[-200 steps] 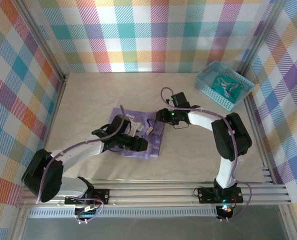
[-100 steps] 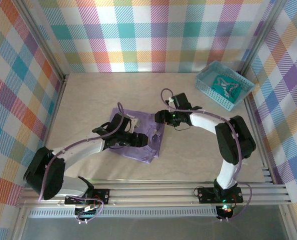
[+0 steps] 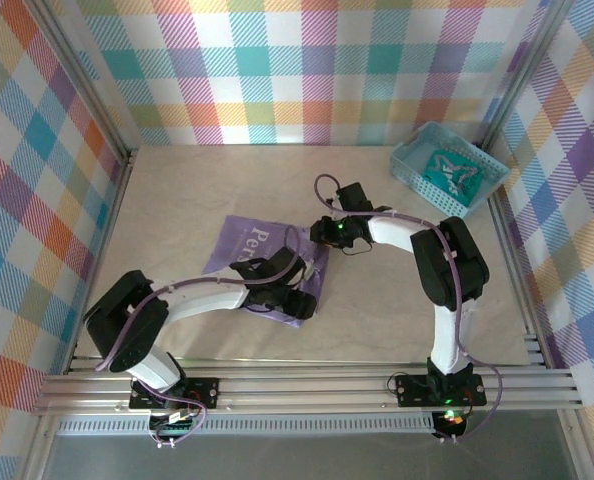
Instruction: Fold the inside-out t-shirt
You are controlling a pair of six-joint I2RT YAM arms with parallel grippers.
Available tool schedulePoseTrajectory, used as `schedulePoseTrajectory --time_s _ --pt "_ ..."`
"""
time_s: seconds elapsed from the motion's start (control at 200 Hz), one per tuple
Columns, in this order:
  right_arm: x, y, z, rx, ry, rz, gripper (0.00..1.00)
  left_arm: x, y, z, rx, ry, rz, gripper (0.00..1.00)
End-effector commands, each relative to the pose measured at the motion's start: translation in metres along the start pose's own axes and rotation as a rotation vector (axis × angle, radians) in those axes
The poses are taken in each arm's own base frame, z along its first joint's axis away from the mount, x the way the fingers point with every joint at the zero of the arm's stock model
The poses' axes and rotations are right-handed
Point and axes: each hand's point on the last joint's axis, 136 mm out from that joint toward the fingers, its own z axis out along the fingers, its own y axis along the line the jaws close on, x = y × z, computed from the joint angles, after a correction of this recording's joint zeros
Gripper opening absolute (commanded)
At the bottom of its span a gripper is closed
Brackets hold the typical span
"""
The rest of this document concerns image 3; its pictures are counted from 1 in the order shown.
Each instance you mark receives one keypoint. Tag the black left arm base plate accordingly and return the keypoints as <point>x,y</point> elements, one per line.
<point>207,392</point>

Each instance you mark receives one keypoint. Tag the aluminium frame post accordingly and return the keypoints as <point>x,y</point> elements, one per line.
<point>524,75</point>
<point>84,75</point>

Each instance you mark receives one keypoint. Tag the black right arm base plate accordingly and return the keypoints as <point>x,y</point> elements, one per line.
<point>412,392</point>

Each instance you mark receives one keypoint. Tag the aluminium table side rail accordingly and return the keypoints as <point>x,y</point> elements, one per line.
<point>514,260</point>
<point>126,172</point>

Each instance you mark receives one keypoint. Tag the light blue plastic basket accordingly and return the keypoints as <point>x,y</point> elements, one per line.
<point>412,165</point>

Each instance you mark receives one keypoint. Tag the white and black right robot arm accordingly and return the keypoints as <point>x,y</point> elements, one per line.
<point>447,265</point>

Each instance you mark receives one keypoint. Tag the long aluminium base rail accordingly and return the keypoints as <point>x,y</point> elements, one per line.
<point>302,390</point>

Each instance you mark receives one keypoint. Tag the purple t-shirt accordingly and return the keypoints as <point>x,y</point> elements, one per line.
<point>237,240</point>

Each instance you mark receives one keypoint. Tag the teal t-shirt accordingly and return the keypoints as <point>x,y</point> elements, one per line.
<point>452,175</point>

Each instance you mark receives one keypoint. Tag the small black controller board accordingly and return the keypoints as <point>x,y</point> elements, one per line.
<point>172,429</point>
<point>452,422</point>

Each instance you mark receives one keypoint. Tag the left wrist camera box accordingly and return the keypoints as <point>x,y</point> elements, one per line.
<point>307,273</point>

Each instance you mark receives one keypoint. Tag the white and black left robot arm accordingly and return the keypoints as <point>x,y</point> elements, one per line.
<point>202,300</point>

